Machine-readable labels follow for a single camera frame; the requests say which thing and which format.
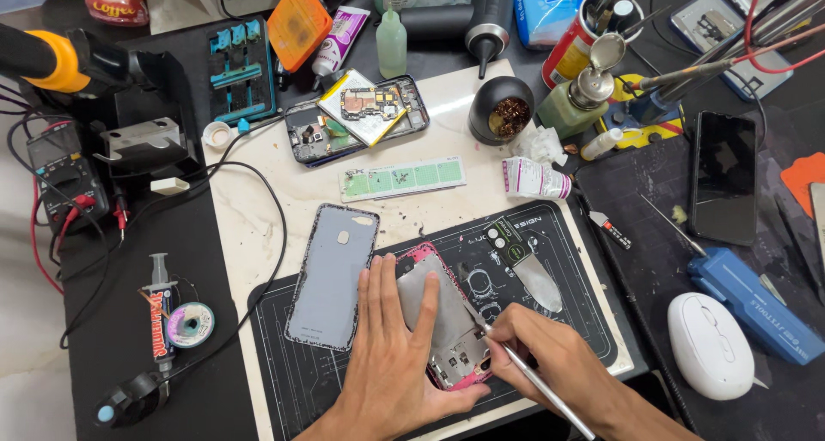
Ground person's right hand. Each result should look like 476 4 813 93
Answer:
482 302 621 424

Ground person's left hand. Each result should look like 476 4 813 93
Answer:
332 253 492 430

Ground silver metal tweezers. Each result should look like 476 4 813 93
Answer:
463 299 598 441

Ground pink phone frame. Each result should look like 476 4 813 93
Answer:
394 241 498 392

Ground black printed work mat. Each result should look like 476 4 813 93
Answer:
248 200 620 441

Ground grey phone back cover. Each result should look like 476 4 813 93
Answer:
284 202 381 353

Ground black desk mat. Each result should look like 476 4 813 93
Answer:
572 109 825 441

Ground small black white blade tool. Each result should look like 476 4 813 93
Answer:
588 210 633 251

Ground white computer mouse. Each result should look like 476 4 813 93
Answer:
667 292 757 402

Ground green white stencil strip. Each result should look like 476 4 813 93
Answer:
339 155 468 203

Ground white tube pink stripes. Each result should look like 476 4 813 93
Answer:
501 156 573 200

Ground white marble slab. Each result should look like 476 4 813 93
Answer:
203 58 636 441

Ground solder wick spool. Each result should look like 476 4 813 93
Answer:
165 302 216 349

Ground blue electric screwdriver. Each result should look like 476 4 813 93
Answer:
639 193 825 367

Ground crumpled white tissue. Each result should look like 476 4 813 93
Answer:
512 126 569 168

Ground small white dropper bottle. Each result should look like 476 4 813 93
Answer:
580 128 625 162

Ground flux syringe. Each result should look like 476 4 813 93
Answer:
138 253 179 372

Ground white phone battery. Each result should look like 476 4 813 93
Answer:
317 69 409 148

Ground black opened phone body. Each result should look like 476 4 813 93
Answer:
284 73 431 168

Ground black smartphone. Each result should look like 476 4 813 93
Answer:
687 110 759 247

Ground green glass pump dispenser bottle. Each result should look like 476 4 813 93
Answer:
537 32 628 141

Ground yellow black soldering stand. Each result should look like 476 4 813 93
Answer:
596 73 685 151

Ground small black fan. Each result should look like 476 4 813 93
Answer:
92 370 172 429

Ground phone motherboard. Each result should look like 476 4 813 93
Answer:
339 85 404 121

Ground black tip cleaner pot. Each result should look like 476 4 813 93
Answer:
468 75 536 147

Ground small white plastic block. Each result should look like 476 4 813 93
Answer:
150 177 191 197

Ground white bottle cap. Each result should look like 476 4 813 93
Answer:
202 121 233 150

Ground orange plastic pick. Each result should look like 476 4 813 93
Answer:
780 152 825 220

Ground red can tool holder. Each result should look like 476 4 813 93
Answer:
541 0 645 91

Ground grey soldering iron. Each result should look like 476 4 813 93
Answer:
628 22 825 94

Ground clear green squeeze bottle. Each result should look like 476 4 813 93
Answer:
376 6 409 80

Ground blue black board holder fixture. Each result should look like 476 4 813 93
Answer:
206 17 278 126

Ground purple white glue tube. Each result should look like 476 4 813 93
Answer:
312 6 372 91

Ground black metal tool stand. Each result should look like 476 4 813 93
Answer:
64 28 202 179

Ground orange plastic box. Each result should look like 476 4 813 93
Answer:
267 0 335 74

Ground blue white tissue pack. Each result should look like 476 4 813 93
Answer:
513 0 607 50

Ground black hot air gun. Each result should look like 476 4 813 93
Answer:
400 0 515 81

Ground red multimeter probe lead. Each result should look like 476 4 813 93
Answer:
29 177 130 295

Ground black multimeter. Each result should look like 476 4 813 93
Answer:
26 124 112 237

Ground metal pry spatula black handle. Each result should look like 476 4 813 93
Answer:
483 217 564 314

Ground black cable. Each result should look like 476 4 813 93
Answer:
58 113 289 390

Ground red cable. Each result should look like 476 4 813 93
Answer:
743 0 825 76

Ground black yellow tool handle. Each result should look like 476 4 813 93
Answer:
0 22 133 98

